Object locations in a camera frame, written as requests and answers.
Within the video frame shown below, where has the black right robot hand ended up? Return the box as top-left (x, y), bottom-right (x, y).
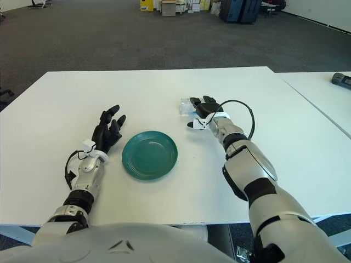
top-left (186, 95), bottom-right (223, 129)

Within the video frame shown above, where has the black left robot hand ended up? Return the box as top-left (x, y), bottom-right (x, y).
top-left (92, 104), bottom-right (127, 155)

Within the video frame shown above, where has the teal green plate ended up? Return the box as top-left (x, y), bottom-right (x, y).
top-left (121, 130), bottom-right (178, 181)

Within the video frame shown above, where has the white right wrist sensor box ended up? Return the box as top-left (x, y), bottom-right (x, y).
top-left (193, 117), bottom-right (211, 131)

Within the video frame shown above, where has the white wrist sensor box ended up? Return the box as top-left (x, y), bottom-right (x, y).
top-left (83, 139), bottom-right (97, 156)
top-left (193, 117), bottom-right (211, 131)

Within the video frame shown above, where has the white left wrist sensor box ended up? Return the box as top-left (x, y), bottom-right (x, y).
top-left (83, 139), bottom-right (97, 156)

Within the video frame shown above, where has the stack of white boxes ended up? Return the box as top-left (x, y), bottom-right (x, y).
top-left (174, 0), bottom-right (211, 13)

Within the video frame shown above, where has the brown cardboard box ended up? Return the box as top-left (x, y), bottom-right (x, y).
top-left (161, 1), bottom-right (176, 17)

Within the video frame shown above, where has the grey robot torso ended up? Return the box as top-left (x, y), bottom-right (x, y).
top-left (0, 222), bottom-right (239, 263)

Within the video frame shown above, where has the black office chair at desk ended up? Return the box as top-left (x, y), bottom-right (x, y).
top-left (260, 0), bottom-right (287, 19)

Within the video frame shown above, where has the dark handheld device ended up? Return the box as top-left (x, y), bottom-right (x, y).
top-left (331, 72), bottom-right (351, 90)

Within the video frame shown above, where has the black and white stand base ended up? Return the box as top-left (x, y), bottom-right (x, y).
top-left (27, 0), bottom-right (54, 9)

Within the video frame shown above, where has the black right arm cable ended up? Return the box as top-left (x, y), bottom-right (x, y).
top-left (208, 99), bottom-right (256, 140)

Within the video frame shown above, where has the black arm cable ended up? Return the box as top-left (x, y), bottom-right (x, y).
top-left (208, 99), bottom-right (256, 140)
top-left (65, 149), bottom-right (89, 191)

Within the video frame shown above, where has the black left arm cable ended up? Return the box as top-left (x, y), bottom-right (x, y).
top-left (65, 149), bottom-right (89, 191)

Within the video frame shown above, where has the white table leg frame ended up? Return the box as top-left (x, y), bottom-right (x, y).
top-left (311, 215), bottom-right (351, 257)
top-left (0, 224), bottom-right (38, 246)

